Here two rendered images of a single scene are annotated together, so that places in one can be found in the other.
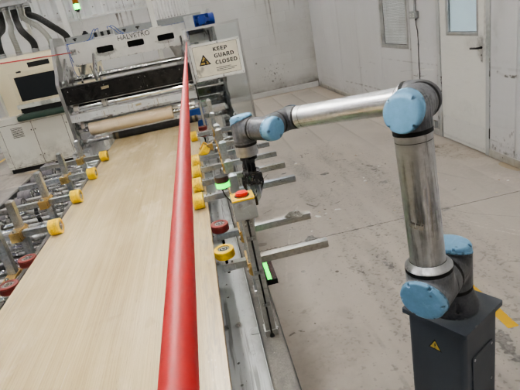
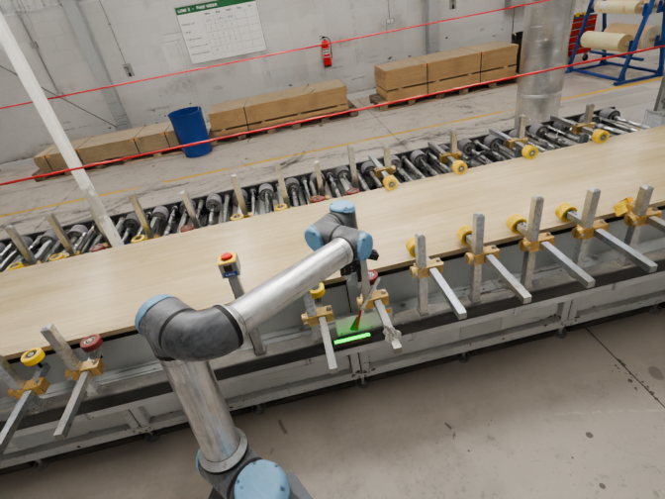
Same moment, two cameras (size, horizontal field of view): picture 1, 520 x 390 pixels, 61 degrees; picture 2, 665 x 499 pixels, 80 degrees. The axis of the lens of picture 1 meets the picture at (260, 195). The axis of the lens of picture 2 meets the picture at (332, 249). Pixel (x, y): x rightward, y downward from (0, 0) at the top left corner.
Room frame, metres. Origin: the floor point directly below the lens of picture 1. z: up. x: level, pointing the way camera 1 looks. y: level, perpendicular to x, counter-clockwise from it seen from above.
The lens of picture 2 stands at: (1.68, -1.23, 2.01)
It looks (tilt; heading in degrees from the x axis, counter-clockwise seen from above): 33 degrees down; 91
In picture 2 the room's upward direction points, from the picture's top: 11 degrees counter-clockwise
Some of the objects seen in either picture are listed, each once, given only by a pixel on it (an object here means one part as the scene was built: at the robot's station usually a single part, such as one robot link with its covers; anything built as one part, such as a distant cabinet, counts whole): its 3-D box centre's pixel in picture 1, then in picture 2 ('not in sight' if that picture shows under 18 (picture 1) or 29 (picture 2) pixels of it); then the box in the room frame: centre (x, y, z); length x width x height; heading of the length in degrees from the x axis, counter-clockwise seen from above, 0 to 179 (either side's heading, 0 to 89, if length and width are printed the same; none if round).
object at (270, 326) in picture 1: (259, 277); (246, 315); (1.27, 0.05, 0.93); 0.05 x 0.05 x 0.45; 5
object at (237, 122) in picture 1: (243, 129); (343, 219); (1.73, 0.01, 1.32); 0.10 x 0.09 x 0.12; 45
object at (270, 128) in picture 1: (266, 128); (325, 233); (1.66, -0.07, 1.32); 0.12 x 0.12 x 0.09; 45
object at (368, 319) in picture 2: not in sight; (364, 322); (1.75, 0.07, 0.75); 0.26 x 0.01 x 0.10; 5
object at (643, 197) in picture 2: not in sight; (632, 233); (3.02, 0.20, 0.87); 0.04 x 0.04 x 0.48; 5
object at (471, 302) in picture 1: (450, 292); not in sight; (1.35, -0.62, 0.65); 0.19 x 0.19 x 0.10
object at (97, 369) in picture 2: not in sight; (85, 369); (0.55, -0.01, 0.84); 0.14 x 0.06 x 0.05; 5
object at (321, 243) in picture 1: (275, 254); (325, 331); (1.58, -0.02, 0.82); 0.44 x 0.03 x 0.04; 95
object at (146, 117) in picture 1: (152, 115); not in sight; (4.33, 0.86, 1.05); 1.43 x 0.12 x 0.12; 95
